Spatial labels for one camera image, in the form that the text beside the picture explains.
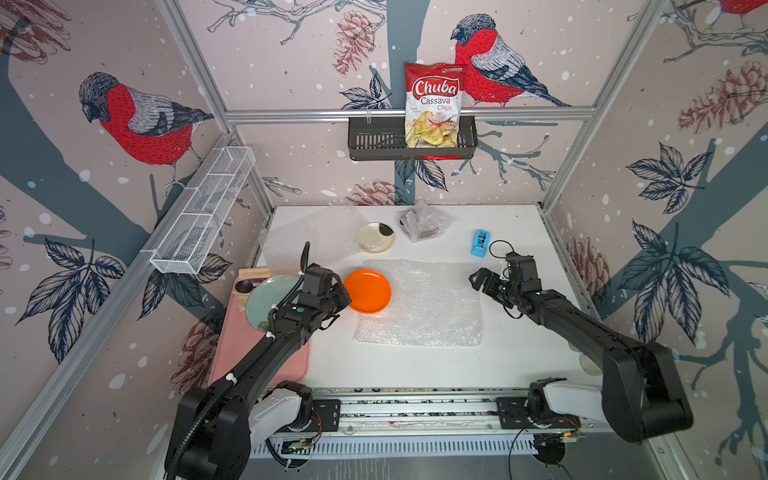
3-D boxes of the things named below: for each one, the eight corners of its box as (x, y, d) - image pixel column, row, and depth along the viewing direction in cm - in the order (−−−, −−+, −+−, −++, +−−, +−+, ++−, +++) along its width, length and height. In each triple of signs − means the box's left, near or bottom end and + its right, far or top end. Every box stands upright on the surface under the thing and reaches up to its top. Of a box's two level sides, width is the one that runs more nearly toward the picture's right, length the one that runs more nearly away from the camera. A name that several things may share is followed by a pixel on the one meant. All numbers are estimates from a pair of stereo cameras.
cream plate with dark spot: (356, 252, 109) (356, 249, 107) (359, 225, 117) (359, 222, 116) (394, 252, 109) (394, 249, 107) (394, 225, 117) (394, 222, 116)
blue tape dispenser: (469, 255, 108) (471, 249, 105) (472, 234, 114) (474, 228, 111) (486, 259, 107) (488, 253, 104) (488, 238, 113) (490, 231, 110)
